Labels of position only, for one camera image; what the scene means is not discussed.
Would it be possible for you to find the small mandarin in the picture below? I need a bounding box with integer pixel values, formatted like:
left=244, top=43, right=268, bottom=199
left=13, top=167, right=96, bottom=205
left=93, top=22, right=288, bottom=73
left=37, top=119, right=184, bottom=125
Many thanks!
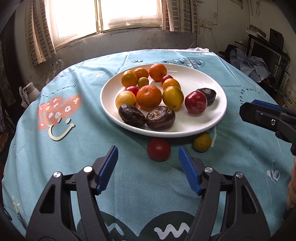
left=149, top=63, right=167, bottom=81

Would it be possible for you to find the window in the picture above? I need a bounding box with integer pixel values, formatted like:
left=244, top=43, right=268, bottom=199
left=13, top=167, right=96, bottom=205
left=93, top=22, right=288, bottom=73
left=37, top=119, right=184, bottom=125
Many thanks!
left=45, top=0, right=163, bottom=50

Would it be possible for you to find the yellow-orange citrus fruit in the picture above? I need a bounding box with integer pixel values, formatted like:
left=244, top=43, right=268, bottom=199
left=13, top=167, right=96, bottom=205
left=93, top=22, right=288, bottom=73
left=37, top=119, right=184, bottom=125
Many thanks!
left=121, top=70, right=138, bottom=88

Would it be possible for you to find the small orange citrus fruit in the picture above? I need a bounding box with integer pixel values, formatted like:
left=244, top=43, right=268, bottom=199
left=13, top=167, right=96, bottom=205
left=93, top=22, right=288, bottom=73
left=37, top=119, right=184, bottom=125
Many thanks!
left=134, top=68, right=149, bottom=80

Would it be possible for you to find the person's right hand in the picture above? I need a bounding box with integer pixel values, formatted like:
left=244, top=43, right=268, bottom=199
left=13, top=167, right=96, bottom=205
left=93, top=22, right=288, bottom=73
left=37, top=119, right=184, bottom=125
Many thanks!
left=287, top=157, right=296, bottom=209

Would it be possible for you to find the white plastic bag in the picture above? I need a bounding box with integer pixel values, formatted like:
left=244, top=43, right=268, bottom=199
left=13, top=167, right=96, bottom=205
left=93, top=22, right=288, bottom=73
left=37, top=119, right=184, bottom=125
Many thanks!
left=19, top=86, right=29, bottom=108

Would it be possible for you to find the large yellow citrus fruit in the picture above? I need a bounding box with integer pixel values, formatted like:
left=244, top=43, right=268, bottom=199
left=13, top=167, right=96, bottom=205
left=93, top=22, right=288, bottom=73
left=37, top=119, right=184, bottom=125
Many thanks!
left=115, top=90, right=137, bottom=110

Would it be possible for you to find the white oval plate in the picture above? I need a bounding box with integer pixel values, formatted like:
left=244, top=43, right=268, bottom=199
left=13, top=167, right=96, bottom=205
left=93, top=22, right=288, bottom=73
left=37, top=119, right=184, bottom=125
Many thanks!
left=100, top=63, right=228, bottom=138

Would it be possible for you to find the dark red plum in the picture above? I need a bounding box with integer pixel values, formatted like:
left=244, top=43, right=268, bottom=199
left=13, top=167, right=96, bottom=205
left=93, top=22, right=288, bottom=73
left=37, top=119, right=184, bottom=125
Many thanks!
left=184, top=91, right=208, bottom=114

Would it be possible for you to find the black box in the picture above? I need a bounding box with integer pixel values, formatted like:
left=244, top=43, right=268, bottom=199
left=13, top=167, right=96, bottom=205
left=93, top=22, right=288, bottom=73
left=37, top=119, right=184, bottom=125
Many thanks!
left=269, top=28, right=284, bottom=49

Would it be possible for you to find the brick pattern curtain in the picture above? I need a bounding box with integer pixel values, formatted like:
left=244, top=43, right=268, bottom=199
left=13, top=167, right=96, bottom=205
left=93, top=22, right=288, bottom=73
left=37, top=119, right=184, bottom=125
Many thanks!
left=161, top=0, right=199, bottom=33
left=24, top=0, right=57, bottom=69

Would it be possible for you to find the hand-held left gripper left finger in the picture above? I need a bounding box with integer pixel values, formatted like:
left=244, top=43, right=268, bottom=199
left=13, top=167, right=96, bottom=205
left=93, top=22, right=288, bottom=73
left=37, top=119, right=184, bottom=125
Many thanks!
left=25, top=146, right=119, bottom=241

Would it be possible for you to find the white thermos jug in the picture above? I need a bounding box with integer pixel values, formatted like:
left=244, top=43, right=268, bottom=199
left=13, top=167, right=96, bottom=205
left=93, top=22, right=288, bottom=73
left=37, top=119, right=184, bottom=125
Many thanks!
left=23, top=81, right=40, bottom=106

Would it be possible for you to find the yellow-green citrus fruit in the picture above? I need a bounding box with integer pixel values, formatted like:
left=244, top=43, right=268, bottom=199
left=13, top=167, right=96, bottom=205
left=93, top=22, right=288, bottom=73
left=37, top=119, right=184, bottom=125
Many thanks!
left=162, top=86, right=184, bottom=110

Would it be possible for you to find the greenish yellow kumquat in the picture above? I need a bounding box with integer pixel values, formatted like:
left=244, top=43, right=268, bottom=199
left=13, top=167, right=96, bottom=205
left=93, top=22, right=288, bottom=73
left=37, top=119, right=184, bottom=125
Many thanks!
left=193, top=134, right=212, bottom=153

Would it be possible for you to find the white plastic bucket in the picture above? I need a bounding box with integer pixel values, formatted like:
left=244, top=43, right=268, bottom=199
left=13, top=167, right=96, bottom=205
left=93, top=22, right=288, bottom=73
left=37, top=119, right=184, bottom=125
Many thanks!
left=283, top=77, right=296, bottom=108

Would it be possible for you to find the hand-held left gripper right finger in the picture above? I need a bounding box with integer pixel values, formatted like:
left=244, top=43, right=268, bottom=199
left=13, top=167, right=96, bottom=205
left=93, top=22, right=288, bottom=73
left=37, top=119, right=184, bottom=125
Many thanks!
left=178, top=146, right=271, bottom=241

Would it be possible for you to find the large mandarin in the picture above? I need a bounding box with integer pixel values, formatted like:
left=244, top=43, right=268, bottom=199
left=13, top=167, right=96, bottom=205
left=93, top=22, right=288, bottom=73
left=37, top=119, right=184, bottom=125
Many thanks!
left=136, top=85, right=162, bottom=110

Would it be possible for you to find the pile of clothes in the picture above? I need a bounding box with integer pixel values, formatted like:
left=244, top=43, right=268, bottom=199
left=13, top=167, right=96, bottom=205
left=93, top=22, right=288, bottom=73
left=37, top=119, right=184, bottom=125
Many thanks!
left=218, top=44, right=271, bottom=82

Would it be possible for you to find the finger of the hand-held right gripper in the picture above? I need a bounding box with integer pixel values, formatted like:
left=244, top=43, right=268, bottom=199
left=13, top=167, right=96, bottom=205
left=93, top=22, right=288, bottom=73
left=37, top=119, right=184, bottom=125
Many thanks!
left=239, top=103, right=296, bottom=142
left=251, top=99, right=296, bottom=116

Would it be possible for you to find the old monitor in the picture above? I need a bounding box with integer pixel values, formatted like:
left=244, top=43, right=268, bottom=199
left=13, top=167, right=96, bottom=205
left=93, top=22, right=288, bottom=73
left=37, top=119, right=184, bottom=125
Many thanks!
left=251, top=39, right=282, bottom=70

